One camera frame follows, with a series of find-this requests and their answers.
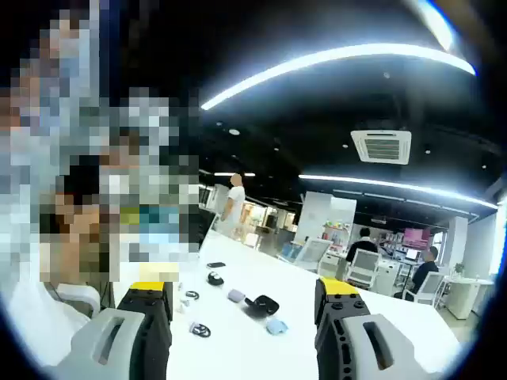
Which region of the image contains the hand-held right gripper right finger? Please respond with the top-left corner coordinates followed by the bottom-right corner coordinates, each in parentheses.
top-left (314, 275), bottom-right (447, 380)

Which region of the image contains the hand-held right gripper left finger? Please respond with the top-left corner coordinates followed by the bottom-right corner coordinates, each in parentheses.
top-left (51, 279), bottom-right (174, 380)

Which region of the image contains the light blue earbud case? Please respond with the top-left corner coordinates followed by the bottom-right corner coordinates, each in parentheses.
top-left (265, 318), bottom-right (289, 336)

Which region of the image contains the plain black earbud case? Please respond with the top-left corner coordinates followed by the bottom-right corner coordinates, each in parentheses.
top-left (244, 294), bottom-right (280, 317)

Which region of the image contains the white office chair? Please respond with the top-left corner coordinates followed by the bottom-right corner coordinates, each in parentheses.
top-left (293, 237), bottom-right (334, 274)
top-left (345, 249), bottom-right (382, 287)
top-left (403, 271), bottom-right (445, 306)

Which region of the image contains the white table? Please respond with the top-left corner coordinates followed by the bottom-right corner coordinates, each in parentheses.
top-left (112, 228), bottom-right (465, 380)

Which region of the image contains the shelf with colourful items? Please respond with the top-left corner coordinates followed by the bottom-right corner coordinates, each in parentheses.
top-left (321, 220), bottom-right (353, 254)

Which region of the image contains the person's white shirt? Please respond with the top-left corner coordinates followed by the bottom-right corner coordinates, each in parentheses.
top-left (7, 276), bottom-right (102, 371)

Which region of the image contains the pink display screen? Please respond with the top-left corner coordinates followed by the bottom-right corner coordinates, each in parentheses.
top-left (403, 227), bottom-right (431, 249)

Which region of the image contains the white office desk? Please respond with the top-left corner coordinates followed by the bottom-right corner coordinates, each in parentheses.
top-left (445, 276), bottom-right (496, 320)

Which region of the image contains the ceiling light strip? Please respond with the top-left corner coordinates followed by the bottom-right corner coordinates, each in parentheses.
top-left (297, 173), bottom-right (499, 210)
top-left (199, 169), bottom-right (257, 178)
top-left (200, 42), bottom-right (477, 111)

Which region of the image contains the ceiling air conditioner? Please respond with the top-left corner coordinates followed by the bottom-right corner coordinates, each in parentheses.
top-left (350, 128), bottom-right (413, 165)

